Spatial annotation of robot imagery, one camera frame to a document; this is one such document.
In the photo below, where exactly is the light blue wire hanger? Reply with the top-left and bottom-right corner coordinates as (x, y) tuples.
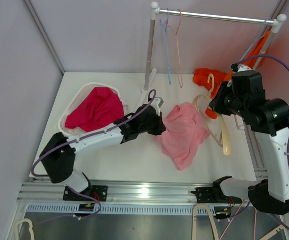
(159, 13), (172, 86)

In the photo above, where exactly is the aluminium mounting rail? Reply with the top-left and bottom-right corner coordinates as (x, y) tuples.
(17, 179), (243, 217)

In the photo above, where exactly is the crimson red t shirt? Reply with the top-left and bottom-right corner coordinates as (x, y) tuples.
(65, 87), (125, 133)

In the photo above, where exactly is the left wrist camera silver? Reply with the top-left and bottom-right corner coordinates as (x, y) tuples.
(150, 97), (164, 108)

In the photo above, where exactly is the orange t shirt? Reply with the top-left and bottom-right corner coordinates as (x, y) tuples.
(193, 29), (273, 120)

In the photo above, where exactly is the pink wire hanger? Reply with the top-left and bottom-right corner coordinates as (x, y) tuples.
(169, 9), (184, 89)

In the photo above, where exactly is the beige wooden hanger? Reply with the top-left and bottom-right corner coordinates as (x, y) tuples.
(192, 74), (233, 156)

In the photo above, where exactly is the white t shirt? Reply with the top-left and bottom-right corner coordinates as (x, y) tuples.
(117, 93), (130, 116)

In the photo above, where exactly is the metal clothes rack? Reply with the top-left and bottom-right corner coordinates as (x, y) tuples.
(132, 1), (288, 131)

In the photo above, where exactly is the beige hanger on floor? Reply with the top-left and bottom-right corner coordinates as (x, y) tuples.
(191, 203), (220, 240)

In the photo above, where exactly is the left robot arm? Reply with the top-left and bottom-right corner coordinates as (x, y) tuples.
(39, 104), (166, 201)

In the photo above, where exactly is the beige hanger bottom right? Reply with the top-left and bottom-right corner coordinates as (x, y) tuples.
(260, 225), (289, 240)

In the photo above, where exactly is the beige hanger bottom left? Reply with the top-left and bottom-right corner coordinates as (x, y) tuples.
(13, 218), (37, 240)

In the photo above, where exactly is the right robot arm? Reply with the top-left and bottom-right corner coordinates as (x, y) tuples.
(209, 64), (289, 216)

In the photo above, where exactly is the pink t shirt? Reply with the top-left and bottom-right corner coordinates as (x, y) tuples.
(155, 103), (210, 171)

